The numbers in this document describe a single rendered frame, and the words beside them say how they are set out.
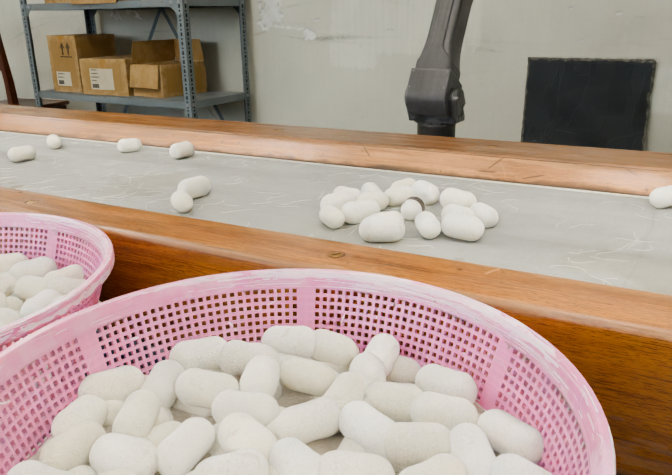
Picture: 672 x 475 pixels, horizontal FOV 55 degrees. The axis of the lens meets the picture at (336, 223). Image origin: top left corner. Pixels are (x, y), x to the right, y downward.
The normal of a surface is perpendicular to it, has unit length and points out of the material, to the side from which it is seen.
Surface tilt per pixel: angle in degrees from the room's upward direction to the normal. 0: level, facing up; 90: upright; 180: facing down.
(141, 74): 80
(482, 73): 90
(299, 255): 0
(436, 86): 60
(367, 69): 90
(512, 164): 45
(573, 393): 75
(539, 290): 0
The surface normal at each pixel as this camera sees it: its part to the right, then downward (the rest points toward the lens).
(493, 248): -0.02, -0.95
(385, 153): -0.34, -0.47
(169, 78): 0.80, 0.17
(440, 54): -0.45, -0.24
